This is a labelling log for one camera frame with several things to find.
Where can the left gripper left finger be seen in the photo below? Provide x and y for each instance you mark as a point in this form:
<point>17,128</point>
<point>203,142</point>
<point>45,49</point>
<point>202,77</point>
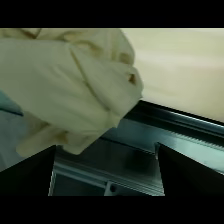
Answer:
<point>26,176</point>

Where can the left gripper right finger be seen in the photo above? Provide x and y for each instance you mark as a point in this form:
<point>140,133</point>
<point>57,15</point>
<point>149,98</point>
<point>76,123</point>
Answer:
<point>190,176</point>

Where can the silver frame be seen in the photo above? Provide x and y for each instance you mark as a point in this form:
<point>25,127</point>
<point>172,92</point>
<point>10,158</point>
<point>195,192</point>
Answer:
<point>133,173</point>

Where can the cream shirt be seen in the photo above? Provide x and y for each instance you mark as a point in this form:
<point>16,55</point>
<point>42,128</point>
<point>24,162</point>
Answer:
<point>66,86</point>

